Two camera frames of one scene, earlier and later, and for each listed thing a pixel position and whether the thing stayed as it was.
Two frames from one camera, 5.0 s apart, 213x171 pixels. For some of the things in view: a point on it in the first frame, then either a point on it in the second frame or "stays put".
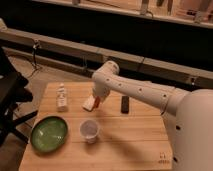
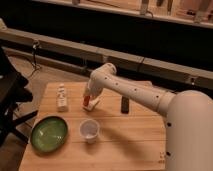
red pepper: [97, 101] -> [86, 100]
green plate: [49, 133] stays put
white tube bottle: [61, 99] stays put
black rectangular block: [125, 105] stays put
